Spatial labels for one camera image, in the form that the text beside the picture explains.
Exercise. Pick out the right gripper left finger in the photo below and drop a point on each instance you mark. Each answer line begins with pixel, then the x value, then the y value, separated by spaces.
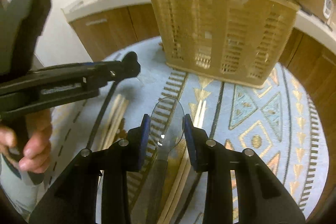
pixel 72 197

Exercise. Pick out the finger of the left gripper pair tip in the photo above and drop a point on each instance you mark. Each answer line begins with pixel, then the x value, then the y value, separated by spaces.
pixel 127 68

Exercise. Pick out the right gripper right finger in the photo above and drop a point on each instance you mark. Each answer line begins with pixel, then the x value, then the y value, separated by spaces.
pixel 262 198

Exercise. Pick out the clear plastic spoon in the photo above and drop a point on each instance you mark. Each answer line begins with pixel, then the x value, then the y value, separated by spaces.
pixel 149 189

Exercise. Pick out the person's left hand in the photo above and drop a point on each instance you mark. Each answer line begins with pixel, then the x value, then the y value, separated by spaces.
pixel 36 153

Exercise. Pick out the wooden chopstick bundle on rug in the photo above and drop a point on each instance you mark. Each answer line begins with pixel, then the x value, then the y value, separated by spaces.
pixel 115 116

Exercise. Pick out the wooden cabinet doors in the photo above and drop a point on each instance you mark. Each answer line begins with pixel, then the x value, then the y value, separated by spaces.
pixel 106 32

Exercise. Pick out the blue patterned rug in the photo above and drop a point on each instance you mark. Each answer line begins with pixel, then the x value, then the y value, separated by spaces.
pixel 279 122

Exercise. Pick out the beige slotted utensil basket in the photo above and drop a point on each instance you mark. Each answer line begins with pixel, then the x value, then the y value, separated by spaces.
pixel 235 41

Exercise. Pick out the black spoon handle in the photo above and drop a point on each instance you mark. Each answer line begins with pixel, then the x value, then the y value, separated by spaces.
pixel 100 115

